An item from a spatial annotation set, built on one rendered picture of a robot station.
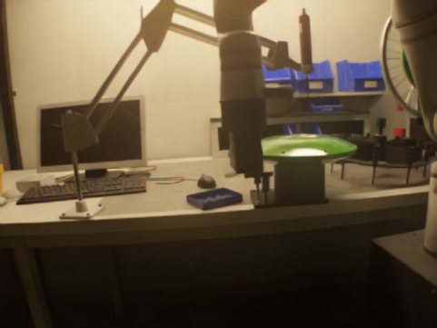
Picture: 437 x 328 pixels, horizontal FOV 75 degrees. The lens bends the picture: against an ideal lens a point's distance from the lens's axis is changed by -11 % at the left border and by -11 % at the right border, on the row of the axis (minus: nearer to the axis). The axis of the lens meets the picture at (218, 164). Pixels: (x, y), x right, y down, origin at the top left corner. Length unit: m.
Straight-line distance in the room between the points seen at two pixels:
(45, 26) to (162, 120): 0.84
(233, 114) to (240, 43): 0.11
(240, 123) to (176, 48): 1.32
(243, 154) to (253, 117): 0.06
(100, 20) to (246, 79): 1.47
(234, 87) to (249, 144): 0.09
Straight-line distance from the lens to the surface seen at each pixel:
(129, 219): 0.86
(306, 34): 1.09
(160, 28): 0.92
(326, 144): 0.80
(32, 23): 2.04
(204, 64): 1.76
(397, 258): 0.77
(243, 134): 0.50
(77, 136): 0.89
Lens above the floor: 1.19
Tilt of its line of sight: 11 degrees down
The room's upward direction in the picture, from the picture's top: 4 degrees counter-clockwise
